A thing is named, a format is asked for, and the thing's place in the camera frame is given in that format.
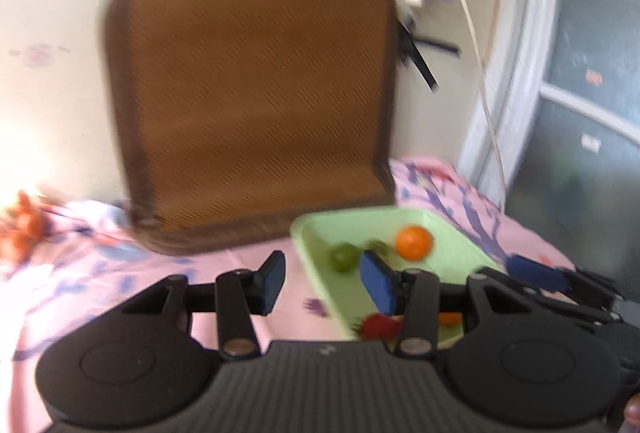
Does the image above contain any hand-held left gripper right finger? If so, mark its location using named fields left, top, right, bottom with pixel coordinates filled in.
left=360, top=250, right=541, bottom=359

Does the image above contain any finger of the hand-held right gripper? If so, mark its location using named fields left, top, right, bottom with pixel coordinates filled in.
left=506, top=254, right=627, bottom=310
left=530, top=294, right=620, bottom=327

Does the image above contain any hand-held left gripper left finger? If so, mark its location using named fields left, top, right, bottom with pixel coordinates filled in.
left=120, top=250, right=287, bottom=360

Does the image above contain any green tomato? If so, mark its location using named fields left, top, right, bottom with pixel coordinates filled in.
left=328, top=243, right=360, bottom=273

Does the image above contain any red tomato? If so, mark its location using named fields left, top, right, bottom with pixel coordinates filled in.
left=359, top=313, right=404, bottom=341

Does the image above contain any large orange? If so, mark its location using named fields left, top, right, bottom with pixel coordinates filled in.
left=394, top=224, right=434, bottom=262

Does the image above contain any green plastic basket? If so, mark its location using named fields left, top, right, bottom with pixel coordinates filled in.
left=290, top=207, right=507, bottom=350

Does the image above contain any person's right hand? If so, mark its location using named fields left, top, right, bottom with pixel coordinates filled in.
left=625, top=395, right=640, bottom=433

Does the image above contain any pink printed bed sheet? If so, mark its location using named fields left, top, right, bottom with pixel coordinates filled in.
left=0, top=156, right=583, bottom=433

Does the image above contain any brown woven seat cushion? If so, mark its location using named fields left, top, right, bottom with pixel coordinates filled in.
left=102, top=0, right=402, bottom=257

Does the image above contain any white framed glass door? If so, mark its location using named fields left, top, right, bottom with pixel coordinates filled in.
left=457, top=0, right=640, bottom=296

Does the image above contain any orange toy at left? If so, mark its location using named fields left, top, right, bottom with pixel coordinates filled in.
left=0, top=190, right=50, bottom=264

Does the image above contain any white cable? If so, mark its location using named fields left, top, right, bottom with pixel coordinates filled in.
left=446, top=0, right=507, bottom=210

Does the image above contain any black strap tie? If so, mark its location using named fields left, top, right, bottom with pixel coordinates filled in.
left=394, top=16, right=461, bottom=92

